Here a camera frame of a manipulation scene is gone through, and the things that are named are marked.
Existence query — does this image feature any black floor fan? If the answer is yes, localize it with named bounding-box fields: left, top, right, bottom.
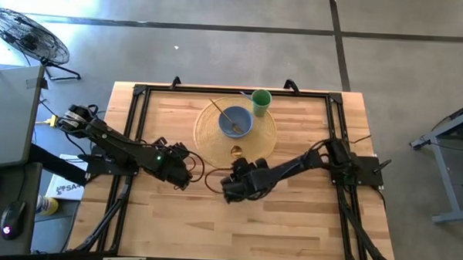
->
left=0, top=8, right=84, bottom=83

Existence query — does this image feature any yellow bottle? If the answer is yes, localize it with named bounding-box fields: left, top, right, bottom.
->
left=35, top=194, right=59, bottom=217

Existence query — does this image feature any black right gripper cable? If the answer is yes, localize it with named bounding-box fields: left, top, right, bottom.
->
left=203, top=166, right=235, bottom=196

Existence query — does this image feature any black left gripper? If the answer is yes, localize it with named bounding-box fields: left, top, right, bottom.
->
left=152, top=136, right=192, bottom=174

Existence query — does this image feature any light grey desk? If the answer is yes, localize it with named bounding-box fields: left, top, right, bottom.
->
left=0, top=63, right=46, bottom=173

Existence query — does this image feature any black floor cable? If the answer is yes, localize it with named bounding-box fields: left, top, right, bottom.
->
left=33, top=96, right=108, bottom=157

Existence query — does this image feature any round woven straw placemat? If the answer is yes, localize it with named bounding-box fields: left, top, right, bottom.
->
left=191, top=95, right=279, bottom=172

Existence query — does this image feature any gold fork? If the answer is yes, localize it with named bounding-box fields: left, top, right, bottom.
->
left=208, top=98, right=245, bottom=134

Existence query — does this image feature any black diagonal beam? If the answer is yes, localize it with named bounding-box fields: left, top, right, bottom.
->
left=28, top=144, right=89, bottom=187

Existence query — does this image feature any black aluminium table frame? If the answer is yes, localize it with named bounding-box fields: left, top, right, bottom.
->
left=72, top=81, right=402, bottom=260

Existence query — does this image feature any black computer mouse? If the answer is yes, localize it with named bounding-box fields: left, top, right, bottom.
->
left=0, top=199, right=27, bottom=241

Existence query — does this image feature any blue-grey bowl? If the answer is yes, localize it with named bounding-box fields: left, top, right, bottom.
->
left=218, top=105, right=255, bottom=139

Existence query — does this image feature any white cardboard box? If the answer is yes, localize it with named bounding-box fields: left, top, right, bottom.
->
left=45, top=152, right=89, bottom=201

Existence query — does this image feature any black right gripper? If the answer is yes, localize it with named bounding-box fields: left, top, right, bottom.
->
left=231, top=157, right=274, bottom=194

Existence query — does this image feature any green plastic cup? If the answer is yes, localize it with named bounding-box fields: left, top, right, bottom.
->
left=250, top=88, right=273, bottom=118

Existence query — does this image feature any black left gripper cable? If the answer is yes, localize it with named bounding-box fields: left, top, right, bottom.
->
left=183, top=149, right=207, bottom=184

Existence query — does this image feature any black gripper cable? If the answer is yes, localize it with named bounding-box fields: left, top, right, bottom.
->
left=203, top=166, right=235, bottom=196
left=183, top=149, right=207, bottom=184

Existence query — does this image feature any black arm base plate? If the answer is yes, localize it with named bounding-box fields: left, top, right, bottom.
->
left=77, top=146, right=139, bottom=177
left=332, top=154, right=393, bottom=187

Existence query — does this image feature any grey metal table frame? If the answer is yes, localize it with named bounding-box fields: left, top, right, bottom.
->
left=407, top=96, right=463, bottom=226

